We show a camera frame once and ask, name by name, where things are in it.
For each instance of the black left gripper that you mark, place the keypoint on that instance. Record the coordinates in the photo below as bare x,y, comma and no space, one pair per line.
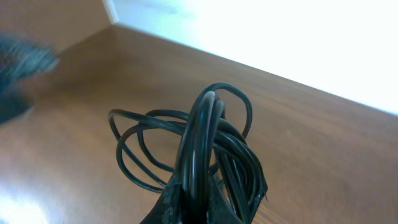
21,58

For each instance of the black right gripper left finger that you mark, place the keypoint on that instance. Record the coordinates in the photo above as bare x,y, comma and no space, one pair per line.
167,208

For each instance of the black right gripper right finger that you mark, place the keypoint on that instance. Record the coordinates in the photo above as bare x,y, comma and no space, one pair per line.
219,211

